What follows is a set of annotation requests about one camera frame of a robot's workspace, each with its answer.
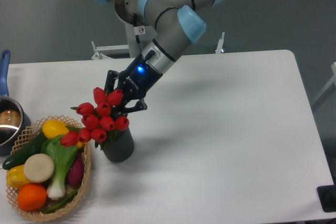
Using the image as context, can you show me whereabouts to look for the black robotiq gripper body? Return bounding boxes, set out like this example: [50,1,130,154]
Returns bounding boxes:
[117,53,163,103]

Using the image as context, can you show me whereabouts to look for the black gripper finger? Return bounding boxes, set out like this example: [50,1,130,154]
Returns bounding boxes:
[104,70,120,95]
[112,98,148,116]

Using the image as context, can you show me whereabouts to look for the red tulip bouquet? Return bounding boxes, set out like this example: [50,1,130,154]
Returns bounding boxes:
[60,87,129,150]

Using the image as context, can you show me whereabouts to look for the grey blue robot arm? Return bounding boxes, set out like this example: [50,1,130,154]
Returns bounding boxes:
[95,0,223,116]

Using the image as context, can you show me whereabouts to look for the dark grey ribbed vase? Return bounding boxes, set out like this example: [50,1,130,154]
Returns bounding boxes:
[103,129,134,163]

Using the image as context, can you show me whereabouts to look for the woven wicker basket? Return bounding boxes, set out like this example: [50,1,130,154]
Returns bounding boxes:
[6,115,91,222]

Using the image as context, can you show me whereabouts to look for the green bok choy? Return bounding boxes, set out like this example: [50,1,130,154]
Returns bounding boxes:
[40,135,77,200]

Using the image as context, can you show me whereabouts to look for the green chili pepper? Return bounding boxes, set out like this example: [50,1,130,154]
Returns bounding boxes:
[43,190,78,214]

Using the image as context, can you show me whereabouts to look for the dark green cucumber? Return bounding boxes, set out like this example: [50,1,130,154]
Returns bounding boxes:
[2,132,47,170]

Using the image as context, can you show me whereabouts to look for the yellow bell pepper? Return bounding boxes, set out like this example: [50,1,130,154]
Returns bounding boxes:
[6,165,32,189]

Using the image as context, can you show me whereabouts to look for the orange fruit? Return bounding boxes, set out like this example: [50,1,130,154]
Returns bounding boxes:
[17,184,47,211]

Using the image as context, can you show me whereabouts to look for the black device at table edge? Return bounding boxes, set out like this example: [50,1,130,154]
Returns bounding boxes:
[317,185,335,212]

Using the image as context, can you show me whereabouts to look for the white metal base bracket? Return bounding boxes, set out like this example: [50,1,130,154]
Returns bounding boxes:
[91,31,226,60]

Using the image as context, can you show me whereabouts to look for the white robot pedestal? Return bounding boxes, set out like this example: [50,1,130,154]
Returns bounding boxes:
[114,0,158,58]

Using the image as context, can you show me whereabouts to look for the blue handled saucepan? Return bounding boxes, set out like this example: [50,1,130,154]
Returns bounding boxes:
[1,49,31,156]

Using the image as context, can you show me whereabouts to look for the white frame at right edge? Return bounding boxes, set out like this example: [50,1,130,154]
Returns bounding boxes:
[311,62,335,111]

